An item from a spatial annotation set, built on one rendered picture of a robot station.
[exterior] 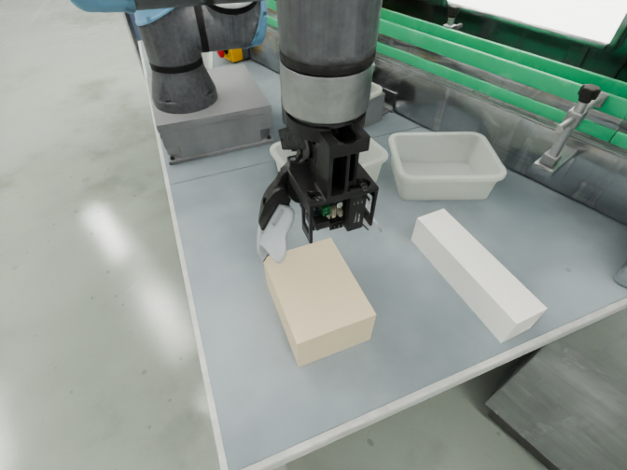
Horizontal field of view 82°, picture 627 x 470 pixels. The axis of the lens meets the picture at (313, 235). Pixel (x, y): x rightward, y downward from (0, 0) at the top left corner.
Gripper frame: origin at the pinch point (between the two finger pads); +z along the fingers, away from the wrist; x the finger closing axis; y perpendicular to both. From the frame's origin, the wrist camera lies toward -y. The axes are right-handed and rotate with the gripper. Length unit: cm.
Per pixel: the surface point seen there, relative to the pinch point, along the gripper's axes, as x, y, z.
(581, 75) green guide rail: 67, -19, -3
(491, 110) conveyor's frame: 54, -27, 6
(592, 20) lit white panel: 74, -27, -10
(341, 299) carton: 2.6, 4.2, 9.6
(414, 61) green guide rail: 48, -50, 3
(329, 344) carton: -0.9, 8.4, 13.4
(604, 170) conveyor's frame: 63, -3, 8
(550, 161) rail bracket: 51, -6, 5
